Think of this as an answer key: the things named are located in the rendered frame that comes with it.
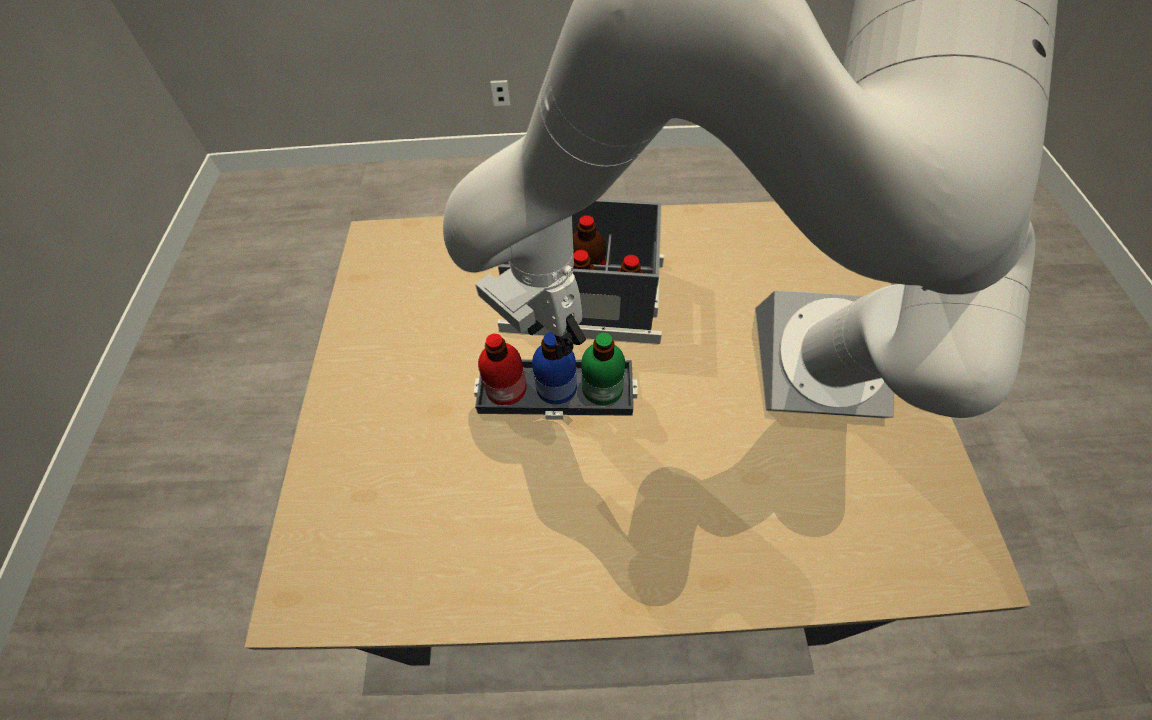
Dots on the brown bottle with red cap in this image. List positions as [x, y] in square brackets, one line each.
[589, 239]
[582, 261]
[631, 264]

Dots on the blue bottle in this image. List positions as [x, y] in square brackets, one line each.
[555, 380]

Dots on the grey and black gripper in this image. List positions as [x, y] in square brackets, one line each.
[558, 308]

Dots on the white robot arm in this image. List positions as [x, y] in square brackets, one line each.
[923, 175]

